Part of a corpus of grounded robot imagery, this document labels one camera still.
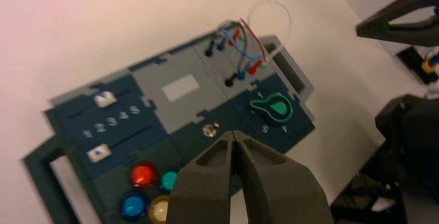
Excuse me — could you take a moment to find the teal and grey control box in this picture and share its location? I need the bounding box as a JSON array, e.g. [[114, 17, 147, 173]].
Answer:
[[22, 34, 316, 224]]

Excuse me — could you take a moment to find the small grey display screen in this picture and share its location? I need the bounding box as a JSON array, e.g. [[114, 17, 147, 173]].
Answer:
[[161, 73, 201, 102]]

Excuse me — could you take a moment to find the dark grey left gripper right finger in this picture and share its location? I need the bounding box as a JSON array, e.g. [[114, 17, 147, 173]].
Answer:
[[235, 130, 335, 224]]

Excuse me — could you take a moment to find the red round push button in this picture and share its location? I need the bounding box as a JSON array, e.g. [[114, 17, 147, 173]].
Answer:
[[128, 161, 159, 191]]

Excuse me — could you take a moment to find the white slider knob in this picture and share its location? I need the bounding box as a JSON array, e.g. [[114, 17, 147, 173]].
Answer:
[[86, 144, 112, 163], [93, 91, 118, 108]]

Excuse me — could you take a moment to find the yellow round push button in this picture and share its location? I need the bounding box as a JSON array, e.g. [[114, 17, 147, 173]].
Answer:
[[148, 195, 171, 224]]

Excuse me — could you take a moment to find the green rotary selector knob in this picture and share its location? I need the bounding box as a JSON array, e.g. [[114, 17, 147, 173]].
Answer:
[[249, 92, 294, 124]]

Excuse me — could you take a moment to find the white jumper wire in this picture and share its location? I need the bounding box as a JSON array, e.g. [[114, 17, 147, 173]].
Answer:
[[240, 0, 293, 67]]

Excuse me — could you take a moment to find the metal toggle switch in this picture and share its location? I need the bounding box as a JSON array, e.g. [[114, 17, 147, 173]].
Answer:
[[202, 122, 220, 138]]

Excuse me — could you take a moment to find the red jumper wire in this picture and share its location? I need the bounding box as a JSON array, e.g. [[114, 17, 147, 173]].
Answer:
[[228, 17, 269, 76]]

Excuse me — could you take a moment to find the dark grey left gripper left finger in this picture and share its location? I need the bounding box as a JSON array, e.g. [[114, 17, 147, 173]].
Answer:
[[166, 130, 236, 224]]

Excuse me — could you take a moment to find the teal round push button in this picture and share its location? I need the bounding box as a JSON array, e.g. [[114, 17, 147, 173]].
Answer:
[[159, 169, 179, 193]]

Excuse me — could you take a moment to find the black jumper wire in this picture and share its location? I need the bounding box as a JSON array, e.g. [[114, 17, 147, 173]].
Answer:
[[204, 20, 250, 88]]

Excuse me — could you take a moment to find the blue round push button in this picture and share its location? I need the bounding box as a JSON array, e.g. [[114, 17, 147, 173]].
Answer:
[[119, 191, 150, 222]]

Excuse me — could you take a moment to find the blue jumper wire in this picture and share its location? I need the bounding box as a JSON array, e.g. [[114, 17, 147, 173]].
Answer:
[[216, 27, 264, 81]]

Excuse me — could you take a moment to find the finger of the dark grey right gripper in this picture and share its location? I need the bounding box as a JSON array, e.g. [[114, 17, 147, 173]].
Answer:
[[356, 0, 439, 48]]

